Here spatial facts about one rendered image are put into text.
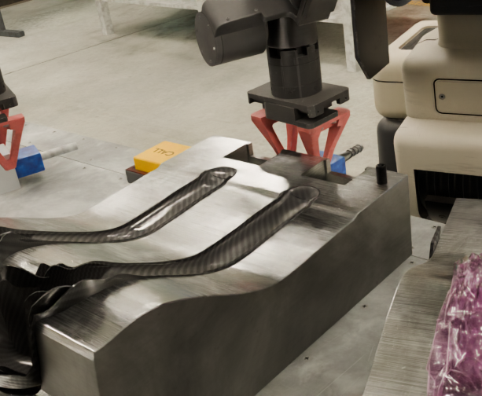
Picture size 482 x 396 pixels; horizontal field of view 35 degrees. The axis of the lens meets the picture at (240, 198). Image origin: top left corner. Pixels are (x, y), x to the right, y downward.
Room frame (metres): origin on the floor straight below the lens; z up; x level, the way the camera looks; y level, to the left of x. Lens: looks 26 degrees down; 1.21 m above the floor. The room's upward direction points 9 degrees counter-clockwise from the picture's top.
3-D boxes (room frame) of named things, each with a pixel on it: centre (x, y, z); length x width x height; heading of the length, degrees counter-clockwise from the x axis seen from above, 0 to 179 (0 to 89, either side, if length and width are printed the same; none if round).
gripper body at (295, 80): (0.81, -0.08, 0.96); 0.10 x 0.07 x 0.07; 39
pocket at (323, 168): (0.68, -0.10, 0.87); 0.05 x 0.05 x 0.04; 44
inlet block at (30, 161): (1.02, 0.28, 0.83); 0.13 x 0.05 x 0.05; 113
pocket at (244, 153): (0.76, -0.02, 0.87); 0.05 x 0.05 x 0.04; 44
